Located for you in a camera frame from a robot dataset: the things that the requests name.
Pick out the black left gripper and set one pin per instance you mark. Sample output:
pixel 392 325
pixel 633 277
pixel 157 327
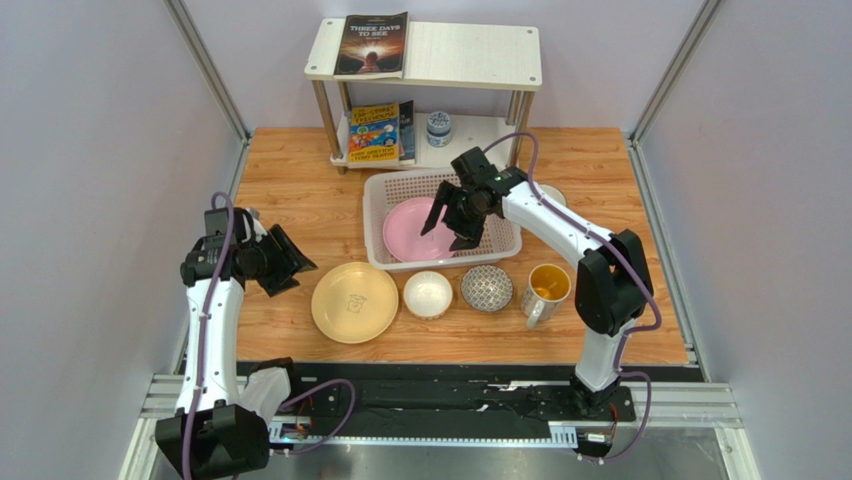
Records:
pixel 287 260

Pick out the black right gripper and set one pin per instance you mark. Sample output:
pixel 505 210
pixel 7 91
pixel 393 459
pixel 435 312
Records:
pixel 458 205

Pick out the white plastic basket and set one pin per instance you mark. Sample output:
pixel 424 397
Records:
pixel 385 191

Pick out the pink plate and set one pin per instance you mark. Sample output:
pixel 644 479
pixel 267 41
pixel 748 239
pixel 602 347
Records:
pixel 402 233

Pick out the yellow plate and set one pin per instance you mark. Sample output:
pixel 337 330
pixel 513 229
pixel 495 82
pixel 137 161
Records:
pixel 354 303

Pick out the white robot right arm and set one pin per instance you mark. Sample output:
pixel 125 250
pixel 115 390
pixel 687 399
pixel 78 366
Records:
pixel 612 286

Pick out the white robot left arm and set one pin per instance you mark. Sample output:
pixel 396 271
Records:
pixel 213 333

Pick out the blue white ceramic jar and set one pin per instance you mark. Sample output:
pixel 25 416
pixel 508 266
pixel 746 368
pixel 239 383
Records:
pixel 439 129

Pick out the grey patterned bowl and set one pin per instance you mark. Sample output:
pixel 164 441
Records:
pixel 487 288

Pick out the white striped bowl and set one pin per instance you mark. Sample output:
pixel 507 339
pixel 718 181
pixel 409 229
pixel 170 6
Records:
pixel 428 295

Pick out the white bowl dark outside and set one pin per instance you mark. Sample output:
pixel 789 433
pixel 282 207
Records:
pixel 554 194

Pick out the yellow treehouse book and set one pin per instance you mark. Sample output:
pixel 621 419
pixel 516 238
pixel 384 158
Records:
pixel 373 136

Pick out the dark blue book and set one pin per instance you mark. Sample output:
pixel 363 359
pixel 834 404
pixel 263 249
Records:
pixel 407 132

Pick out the patterned mug yellow inside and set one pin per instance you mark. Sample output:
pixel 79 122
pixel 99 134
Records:
pixel 547 288

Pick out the white two-tier shelf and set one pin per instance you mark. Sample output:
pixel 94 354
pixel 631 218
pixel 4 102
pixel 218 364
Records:
pixel 444 55

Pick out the dark Three Days book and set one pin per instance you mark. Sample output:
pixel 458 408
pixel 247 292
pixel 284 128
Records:
pixel 372 47

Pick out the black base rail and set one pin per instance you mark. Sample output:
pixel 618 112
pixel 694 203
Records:
pixel 406 405

